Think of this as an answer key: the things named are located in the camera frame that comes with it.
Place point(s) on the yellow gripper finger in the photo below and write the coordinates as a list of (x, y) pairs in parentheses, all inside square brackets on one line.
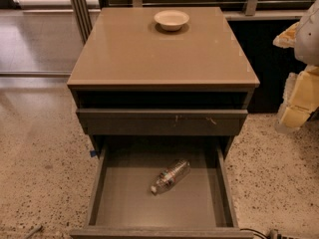
[(300, 99), (287, 38)]

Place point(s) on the clear plastic water bottle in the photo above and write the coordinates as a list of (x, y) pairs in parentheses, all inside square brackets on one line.
[(170, 176)]

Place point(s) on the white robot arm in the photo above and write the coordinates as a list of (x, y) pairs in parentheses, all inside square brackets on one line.
[(306, 49)]

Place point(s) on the tan drawer cabinet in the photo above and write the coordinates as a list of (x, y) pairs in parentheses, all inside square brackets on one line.
[(130, 62)]

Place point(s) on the white bowl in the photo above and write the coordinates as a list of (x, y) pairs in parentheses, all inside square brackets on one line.
[(171, 20)]

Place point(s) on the blue tape piece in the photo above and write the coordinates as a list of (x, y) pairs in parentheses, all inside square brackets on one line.
[(93, 153)]

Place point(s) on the grey metal rod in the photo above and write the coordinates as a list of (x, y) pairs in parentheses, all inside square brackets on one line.
[(33, 231)]

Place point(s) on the grey window ledge rail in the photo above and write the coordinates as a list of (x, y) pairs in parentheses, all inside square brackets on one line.
[(268, 15)]

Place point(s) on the metal frame post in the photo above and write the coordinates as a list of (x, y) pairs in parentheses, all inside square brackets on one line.
[(80, 8)]

